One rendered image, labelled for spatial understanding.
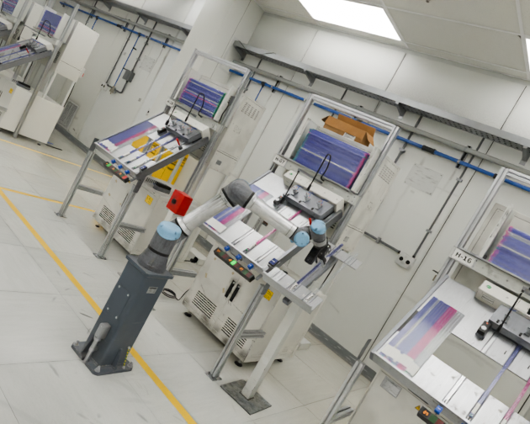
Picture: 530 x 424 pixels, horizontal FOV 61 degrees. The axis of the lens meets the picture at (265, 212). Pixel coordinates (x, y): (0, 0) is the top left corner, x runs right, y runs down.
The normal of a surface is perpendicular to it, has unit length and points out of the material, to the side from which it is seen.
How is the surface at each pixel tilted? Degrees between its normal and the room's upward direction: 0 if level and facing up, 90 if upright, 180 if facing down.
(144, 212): 90
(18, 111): 90
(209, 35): 90
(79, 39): 90
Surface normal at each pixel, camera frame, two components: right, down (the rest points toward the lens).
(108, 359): 0.72, 0.45
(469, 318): -0.04, -0.77
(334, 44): -0.55, -0.21
